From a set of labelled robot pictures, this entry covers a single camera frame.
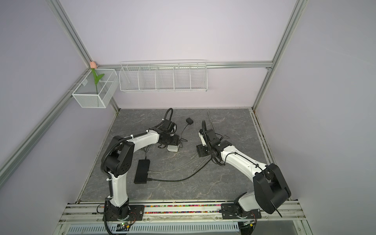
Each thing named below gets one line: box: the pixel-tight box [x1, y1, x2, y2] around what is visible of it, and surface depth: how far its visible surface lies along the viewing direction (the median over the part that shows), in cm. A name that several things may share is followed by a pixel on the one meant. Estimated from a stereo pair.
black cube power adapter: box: [186, 117, 194, 125], surface depth 114 cm
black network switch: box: [133, 159, 151, 185], surface depth 87 cm
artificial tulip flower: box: [89, 61, 105, 95], surface depth 92 cm
